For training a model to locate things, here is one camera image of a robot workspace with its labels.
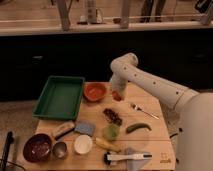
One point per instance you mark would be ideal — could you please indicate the dark grape bunch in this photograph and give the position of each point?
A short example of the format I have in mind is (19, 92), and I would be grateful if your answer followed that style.
(112, 116)

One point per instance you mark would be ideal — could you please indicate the orange bowl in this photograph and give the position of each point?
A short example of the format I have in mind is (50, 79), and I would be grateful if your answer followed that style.
(94, 91)

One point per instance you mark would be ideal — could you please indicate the black pole stand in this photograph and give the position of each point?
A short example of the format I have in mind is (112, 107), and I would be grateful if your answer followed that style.
(6, 149)

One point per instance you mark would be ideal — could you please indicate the wooden handled brush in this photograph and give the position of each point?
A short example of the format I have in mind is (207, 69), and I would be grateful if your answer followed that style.
(62, 129)

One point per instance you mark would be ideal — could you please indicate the white paper cup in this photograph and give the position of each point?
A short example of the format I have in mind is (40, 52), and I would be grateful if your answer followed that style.
(83, 144)

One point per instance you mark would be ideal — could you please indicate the blue sponge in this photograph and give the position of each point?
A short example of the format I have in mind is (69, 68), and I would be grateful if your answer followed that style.
(85, 128)

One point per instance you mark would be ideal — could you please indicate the grey cloth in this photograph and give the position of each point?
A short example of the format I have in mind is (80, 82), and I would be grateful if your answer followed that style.
(134, 165)

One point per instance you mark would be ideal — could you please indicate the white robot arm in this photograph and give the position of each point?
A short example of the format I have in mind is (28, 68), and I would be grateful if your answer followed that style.
(195, 138)

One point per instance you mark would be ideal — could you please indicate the dark red bowl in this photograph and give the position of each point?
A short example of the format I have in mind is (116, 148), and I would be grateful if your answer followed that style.
(37, 148)

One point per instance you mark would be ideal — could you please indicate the green plastic tray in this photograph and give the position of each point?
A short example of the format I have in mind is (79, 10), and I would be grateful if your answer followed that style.
(60, 98)

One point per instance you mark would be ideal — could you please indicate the red apple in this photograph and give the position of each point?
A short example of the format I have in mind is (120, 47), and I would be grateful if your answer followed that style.
(116, 96)

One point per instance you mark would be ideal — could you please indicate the silver fork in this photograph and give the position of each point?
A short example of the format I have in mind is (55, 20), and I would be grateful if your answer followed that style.
(138, 108)

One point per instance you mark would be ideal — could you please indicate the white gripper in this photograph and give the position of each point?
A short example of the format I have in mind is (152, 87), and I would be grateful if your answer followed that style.
(118, 84)

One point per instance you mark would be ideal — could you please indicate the green plastic cup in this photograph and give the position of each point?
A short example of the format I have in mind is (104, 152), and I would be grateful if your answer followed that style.
(111, 132)

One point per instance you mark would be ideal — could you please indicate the white dish brush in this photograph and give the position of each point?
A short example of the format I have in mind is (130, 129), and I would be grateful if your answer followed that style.
(108, 158)

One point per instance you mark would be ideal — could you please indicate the green chili pepper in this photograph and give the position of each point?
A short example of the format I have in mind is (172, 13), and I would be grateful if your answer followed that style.
(136, 126)

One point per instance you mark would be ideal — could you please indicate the small metal cup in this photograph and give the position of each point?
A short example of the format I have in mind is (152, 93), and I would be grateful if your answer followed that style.
(60, 150)

